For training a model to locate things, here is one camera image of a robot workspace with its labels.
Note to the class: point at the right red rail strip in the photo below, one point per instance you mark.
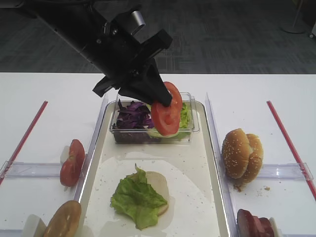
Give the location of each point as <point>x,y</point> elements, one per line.
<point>291,146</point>

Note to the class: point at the sesame bun rear half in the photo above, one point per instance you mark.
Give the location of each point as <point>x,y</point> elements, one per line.
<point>255,159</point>

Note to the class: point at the white tomato pusher block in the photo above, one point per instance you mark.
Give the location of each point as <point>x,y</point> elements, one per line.
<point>65,154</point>

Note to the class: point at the sesame bun front half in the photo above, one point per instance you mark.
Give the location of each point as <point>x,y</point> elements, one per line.
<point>235,153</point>

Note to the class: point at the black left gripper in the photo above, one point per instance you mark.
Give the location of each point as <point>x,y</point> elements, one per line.
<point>141,82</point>

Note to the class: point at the lettuce leaf on bun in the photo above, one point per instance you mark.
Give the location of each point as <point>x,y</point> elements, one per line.
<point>136,199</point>

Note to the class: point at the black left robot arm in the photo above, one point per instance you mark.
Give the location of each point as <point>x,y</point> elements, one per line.
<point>101,42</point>

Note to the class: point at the clear plastic salad container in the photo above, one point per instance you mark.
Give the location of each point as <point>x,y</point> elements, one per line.
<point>140,136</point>

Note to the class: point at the tomato slices pair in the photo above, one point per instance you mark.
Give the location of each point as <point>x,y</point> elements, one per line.
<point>166,120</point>

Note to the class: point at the red rail strip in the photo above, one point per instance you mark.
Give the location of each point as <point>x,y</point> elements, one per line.
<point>291,146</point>
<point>17,150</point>

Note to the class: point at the white bun pusher block left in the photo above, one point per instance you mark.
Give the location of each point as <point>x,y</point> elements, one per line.
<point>34,227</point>

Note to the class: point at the purple cabbage shreds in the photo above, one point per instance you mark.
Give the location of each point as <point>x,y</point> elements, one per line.
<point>136,115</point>

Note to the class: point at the left red rail strip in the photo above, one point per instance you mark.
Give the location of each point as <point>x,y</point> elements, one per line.
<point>17,150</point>

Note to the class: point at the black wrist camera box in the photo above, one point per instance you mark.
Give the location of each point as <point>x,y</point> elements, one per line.
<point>152,46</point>

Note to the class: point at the white meat pusher block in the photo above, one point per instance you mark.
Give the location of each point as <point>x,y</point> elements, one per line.
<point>277,231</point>

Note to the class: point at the clear track upper right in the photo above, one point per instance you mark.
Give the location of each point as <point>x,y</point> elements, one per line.
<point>290,171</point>

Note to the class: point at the meat patty slices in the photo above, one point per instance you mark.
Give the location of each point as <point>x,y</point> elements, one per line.
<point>253,226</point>

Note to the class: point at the bottom bun slice on tray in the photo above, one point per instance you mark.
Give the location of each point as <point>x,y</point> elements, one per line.
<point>159,184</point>

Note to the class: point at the metal stand base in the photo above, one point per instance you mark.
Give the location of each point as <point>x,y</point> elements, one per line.
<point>294,28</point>

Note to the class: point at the left long clear divider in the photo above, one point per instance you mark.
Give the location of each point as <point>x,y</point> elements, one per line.
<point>89,156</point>

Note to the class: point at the green lettuce in container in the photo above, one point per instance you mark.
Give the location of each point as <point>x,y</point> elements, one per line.
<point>185,122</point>

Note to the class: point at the sesame bun half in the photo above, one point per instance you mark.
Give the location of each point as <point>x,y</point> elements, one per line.
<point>255,159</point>
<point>235,153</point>

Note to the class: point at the golden round bun bottom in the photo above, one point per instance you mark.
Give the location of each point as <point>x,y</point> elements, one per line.
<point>65,221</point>

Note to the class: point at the remaining tomato slice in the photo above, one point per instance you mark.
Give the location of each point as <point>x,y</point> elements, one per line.
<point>71,168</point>

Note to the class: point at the clear track upper left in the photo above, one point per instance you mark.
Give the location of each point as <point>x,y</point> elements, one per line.
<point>30,170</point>

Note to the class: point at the clear track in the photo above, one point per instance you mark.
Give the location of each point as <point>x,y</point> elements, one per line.
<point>30,170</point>
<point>290,171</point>

